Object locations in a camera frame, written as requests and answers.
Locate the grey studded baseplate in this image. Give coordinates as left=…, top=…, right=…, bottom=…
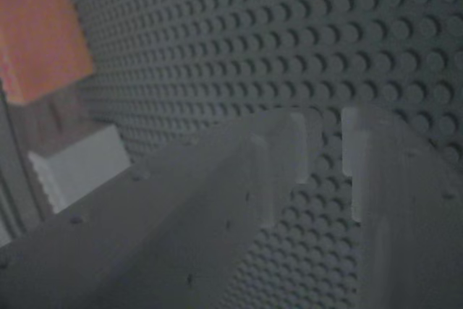
left=67, top=0, right=463, bottom=309

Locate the white brick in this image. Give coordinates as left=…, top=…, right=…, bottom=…
left=27, top=123, right=132, bottom=215

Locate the orange brick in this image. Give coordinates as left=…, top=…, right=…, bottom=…
left=0, top=0, right=95, bottom=107

